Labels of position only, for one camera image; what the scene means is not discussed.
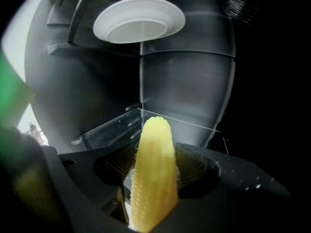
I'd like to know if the green object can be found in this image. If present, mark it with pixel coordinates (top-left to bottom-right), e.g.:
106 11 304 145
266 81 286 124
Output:
0 50 36 128

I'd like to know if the glass fridge shelf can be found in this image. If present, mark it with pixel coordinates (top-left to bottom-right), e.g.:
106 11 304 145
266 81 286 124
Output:
71 107 223 151

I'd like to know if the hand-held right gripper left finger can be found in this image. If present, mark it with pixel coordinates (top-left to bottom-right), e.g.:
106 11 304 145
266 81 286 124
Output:
57 143 144 191

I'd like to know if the yellow corn cob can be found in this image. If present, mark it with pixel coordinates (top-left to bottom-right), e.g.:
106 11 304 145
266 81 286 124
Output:
129 116 180 233

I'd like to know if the dark grey fridge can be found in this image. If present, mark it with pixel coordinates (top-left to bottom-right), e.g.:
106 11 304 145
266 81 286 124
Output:
23 0 238 155

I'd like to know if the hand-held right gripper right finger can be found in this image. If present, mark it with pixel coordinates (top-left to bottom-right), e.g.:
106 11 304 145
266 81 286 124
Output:
175 142 292 200

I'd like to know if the white plate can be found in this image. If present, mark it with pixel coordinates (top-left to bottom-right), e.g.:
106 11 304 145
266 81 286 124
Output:
93 0 186 44

